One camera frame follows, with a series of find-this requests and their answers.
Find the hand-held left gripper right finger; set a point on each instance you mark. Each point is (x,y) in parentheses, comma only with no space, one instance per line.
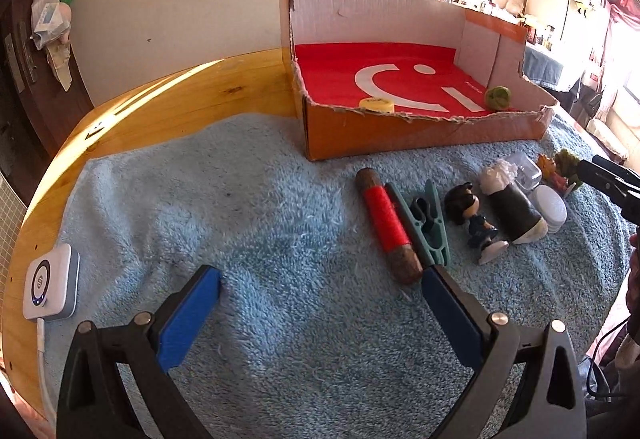
(450,319)

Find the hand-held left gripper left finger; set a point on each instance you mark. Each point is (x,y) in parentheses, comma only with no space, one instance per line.
(192,319)

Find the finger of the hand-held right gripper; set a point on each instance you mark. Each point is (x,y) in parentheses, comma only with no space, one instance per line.
(607,186)
(617,167)

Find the green fuzzy toy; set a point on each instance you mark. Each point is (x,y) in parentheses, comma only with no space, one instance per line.
(566,161)

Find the white round jar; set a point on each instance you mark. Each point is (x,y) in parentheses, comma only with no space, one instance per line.
(549,209)

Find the small yellow-haired doll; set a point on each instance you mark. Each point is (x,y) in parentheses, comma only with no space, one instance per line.
(546,166)

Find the teal clothespin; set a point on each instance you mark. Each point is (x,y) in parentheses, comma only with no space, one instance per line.
(436,239)

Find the black-haired figurine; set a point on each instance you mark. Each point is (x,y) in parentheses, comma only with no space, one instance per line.
(462,206)

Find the red thread spool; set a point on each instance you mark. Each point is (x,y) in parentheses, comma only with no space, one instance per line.
(387,219)

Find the orange cardboard box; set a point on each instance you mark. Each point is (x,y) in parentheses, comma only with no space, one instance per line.
(400,139)

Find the white cushioned chair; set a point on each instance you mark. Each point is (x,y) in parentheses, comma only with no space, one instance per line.
(607,136)

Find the clear plastic container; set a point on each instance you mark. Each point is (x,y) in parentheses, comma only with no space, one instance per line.
(526,169)

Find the blue fluffy towel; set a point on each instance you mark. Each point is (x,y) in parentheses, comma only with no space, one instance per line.
(250,219)

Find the table with blue cloth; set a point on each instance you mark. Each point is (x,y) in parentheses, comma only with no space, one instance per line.
(550,66)

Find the green yarn ball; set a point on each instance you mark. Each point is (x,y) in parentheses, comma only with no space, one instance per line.
(499,98)

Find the white square device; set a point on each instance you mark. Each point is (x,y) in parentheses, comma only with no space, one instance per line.
(50,281)

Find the pink curtain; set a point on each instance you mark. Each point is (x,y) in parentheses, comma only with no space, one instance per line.
(625,6)

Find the bundle of white bags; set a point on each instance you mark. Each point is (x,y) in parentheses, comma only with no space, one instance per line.
(50,24)

